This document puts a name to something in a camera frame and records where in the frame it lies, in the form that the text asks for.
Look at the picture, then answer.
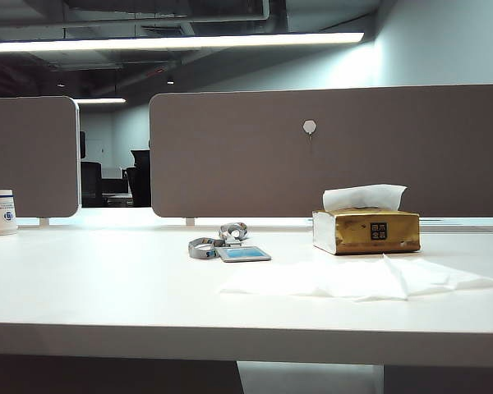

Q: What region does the blue white ID card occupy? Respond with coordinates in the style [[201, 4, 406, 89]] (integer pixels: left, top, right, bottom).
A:
[[214, 245, 272, 263]]

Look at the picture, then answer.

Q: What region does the large flat white tissue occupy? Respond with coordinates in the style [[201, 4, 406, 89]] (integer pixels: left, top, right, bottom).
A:
[[219, 253, 493, 302]]

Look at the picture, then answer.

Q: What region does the gold tissue pack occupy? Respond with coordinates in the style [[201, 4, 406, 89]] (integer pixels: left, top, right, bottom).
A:
[[311, 207, 421, 255]]

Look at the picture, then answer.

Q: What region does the wide brown desk partition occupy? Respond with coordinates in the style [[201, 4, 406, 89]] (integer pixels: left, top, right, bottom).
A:
[[149, 84, 493, 219]]

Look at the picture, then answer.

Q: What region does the black office chair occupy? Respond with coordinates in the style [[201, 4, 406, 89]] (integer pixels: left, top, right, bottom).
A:
[[81, 161, 104, 208]]

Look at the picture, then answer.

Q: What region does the long ceiling light strip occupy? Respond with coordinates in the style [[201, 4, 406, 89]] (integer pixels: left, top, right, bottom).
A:
[[0, 31, 366, 53]]

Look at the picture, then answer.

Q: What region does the narrow brown desk partition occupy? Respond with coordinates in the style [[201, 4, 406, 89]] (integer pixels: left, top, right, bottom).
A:
[[0, 95, 81, 218]]

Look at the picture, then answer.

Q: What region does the grey printed lanyard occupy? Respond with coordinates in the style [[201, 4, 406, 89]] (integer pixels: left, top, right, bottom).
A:
[[187, 222, 250, 260]]

